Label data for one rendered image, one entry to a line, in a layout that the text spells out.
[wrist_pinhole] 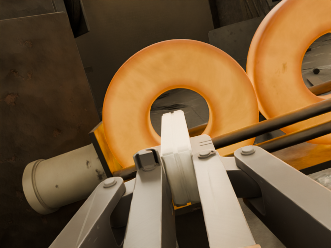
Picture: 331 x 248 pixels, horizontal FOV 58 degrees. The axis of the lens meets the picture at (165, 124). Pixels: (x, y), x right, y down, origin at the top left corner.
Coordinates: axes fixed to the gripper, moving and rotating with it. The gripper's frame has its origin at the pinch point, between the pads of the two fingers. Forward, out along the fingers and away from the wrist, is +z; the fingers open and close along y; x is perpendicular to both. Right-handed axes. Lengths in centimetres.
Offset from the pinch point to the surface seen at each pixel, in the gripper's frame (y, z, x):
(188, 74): 2.0, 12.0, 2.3
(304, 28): 13.1, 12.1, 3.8
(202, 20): 104, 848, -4
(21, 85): -21.1, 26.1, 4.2
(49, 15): -15.4, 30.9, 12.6
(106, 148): -7.5, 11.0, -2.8
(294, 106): 11.2, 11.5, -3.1
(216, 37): 42, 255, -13
